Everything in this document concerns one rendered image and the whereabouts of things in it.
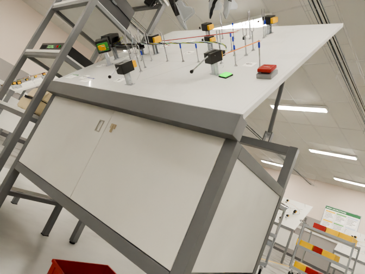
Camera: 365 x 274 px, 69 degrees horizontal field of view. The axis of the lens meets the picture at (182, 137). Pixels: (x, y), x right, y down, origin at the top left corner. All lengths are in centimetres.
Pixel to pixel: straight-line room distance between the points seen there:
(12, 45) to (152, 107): 755
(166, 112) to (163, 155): 15
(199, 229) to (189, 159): 21
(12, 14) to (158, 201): 793
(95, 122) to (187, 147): 52
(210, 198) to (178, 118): 28
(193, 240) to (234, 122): 34
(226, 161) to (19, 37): 793
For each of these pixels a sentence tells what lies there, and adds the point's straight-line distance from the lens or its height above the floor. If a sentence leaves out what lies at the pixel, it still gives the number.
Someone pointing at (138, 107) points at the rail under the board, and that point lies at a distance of 101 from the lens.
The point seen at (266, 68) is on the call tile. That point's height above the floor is 110.
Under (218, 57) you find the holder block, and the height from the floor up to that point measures 112.
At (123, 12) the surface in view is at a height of 156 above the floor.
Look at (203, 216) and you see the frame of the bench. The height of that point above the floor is 57.
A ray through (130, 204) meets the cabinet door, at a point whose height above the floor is 50.
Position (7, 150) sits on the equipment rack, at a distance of 171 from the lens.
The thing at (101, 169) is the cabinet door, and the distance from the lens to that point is 108.
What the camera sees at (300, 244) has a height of 60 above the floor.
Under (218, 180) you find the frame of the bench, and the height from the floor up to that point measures 68.
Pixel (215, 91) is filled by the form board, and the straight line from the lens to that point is 94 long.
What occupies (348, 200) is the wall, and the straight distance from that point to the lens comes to 1225.
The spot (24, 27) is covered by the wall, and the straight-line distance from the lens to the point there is 851.
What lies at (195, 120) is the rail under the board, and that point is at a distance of 82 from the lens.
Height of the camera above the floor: 61
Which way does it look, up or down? 10 degrees up
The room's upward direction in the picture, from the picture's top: 24 degrees clockwise
